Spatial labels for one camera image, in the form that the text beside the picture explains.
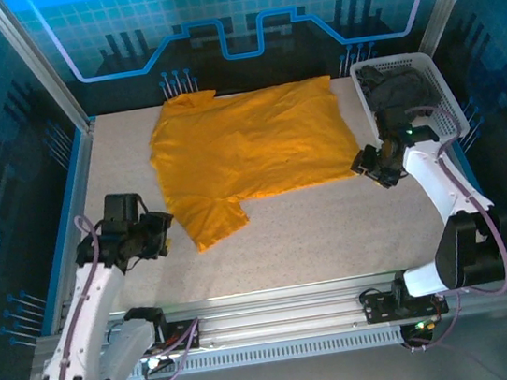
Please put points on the white plastic basket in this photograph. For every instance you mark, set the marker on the white plastic basket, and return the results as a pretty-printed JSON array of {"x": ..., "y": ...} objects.
[{"x": 445, "y": 92}]

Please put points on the yellow t-shirt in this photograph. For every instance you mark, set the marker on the yellow t-shirt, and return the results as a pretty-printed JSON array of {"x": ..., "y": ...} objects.
[{"x": 252, "y": 147}]

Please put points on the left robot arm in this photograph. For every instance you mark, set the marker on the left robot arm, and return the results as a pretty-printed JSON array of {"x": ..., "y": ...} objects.
[{"x": 95, "y": 307}]

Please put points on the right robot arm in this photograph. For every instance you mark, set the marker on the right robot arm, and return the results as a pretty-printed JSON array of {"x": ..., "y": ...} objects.
[{"x": 432, "y": 184}]

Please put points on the dark grey t-shirt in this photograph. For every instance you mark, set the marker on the dark grey t-shirt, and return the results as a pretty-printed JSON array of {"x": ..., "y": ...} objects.
[{"x": 402, "y": 88}]

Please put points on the black t-shirt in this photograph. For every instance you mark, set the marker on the black t-shirt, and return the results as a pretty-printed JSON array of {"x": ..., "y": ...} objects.
[{"x": 367, "y": 77}]

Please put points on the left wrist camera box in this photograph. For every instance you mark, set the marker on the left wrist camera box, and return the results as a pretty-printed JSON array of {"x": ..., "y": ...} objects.
[{"x": 120, "y": 208}]

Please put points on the aluminium side rail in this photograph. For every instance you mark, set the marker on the aluminium side rail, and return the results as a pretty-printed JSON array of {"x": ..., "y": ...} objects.
[{"x": 78, "y": 191}]

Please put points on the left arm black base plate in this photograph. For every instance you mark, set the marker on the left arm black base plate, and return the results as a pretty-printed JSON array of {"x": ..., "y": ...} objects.
[{"x": 189, "y": 336}]

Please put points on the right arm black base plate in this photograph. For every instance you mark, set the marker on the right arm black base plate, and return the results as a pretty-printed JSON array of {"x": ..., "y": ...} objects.
[{"x": 378, "y": 307}]

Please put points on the aluminium frame rail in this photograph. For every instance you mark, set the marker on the aluminium frame rail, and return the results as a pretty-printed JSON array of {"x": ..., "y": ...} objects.
[{"x": 276, "y": 314}]

